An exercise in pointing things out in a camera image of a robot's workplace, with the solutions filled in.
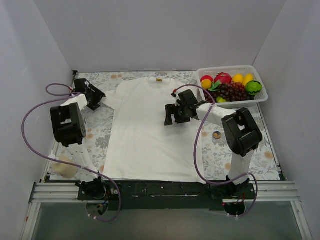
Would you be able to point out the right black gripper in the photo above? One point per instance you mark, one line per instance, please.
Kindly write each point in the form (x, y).
(175, 113)

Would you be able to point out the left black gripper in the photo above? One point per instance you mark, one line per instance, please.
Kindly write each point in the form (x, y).
(94, 97)

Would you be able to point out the round brooch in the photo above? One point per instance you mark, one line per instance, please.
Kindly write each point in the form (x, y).
(217, 135)

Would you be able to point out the white t-shirt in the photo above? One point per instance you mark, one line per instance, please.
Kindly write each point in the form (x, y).
(141, 146)

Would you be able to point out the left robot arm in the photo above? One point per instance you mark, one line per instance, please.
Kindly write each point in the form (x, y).
(69, 130)

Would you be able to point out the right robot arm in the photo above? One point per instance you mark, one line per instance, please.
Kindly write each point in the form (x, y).
(242, 134)

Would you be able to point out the red yellow toy apple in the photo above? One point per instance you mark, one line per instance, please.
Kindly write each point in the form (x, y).
(206, 82)

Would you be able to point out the small yellow green toy fruit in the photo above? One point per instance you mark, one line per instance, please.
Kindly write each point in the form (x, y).
(221, 100)

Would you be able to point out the floral table mat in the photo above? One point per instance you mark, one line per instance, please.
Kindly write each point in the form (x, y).
(216, 153)

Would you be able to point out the red dragon fruit toy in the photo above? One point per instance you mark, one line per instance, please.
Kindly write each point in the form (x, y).
(223, 78)

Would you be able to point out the white plastic basket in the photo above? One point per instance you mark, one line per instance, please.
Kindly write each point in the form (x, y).
(233, 70)

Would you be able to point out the purple toy grapes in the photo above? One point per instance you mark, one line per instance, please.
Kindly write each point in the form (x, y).
(232, 92)

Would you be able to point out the yellow toy lemon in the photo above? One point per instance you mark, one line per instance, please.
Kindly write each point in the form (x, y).
(238, 78)

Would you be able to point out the beige lotion pump bottle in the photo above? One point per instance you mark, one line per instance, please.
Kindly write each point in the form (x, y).
(62, 169)

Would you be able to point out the green toy watermelon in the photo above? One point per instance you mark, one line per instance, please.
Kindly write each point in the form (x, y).
(253, 88)

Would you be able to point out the yellow toy mango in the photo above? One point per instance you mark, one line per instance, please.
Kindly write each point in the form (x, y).
(247, 79)

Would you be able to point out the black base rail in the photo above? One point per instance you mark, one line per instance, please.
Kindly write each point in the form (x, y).
(160, 195)

